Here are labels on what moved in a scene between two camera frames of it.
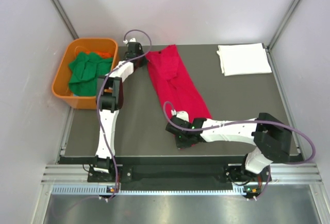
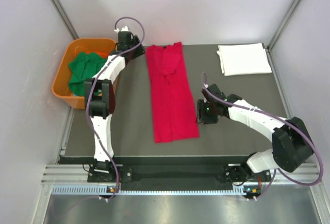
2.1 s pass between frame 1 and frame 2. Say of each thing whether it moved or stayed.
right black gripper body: moved
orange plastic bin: stayed
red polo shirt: moved
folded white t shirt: stayed
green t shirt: stayed
